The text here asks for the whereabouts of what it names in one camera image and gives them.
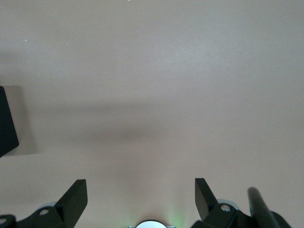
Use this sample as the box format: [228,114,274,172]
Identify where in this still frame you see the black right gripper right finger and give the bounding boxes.
[191,178,292,228]

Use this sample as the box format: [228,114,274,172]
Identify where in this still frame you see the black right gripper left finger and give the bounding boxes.
[0,179,88,228]

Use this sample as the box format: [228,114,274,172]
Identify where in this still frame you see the black plastic box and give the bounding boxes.
[0,85,19,159]

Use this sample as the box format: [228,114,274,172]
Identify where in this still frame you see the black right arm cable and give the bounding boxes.
[247,187,282,228]

